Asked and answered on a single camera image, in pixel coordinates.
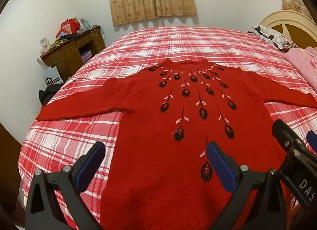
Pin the black bag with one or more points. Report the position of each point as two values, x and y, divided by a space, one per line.
48 95

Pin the white printed paper bag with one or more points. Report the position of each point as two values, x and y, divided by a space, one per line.
50 75

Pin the patterned white pillow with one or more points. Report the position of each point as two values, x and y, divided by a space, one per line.
275 37

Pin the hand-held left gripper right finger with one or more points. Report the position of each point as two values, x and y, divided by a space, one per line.
220 168

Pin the cream wooden headboard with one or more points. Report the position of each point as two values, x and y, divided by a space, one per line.
294 21

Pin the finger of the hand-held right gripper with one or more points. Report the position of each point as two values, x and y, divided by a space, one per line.
312 140
287 138

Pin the white card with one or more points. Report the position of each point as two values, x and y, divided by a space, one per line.
44 44

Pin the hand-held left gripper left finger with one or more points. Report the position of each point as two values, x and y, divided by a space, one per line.
92 160

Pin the green items on desk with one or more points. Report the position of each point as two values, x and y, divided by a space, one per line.
56 44

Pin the red knitted sweater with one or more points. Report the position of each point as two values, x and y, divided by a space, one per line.
153 150

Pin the pink fluffy blanket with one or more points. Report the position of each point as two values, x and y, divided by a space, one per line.
303 62

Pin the red bag on desk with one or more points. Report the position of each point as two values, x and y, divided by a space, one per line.
68 26

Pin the brown wooden desk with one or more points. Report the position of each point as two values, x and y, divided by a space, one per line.
69 51

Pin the red plaid bed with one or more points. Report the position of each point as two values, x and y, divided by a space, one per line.
148 44

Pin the light blue packet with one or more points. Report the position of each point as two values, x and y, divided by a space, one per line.
85 24

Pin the blue box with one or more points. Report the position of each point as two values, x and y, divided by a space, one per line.
87 56

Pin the dark brown wooden furniture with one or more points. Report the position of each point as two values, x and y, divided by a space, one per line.
8 165

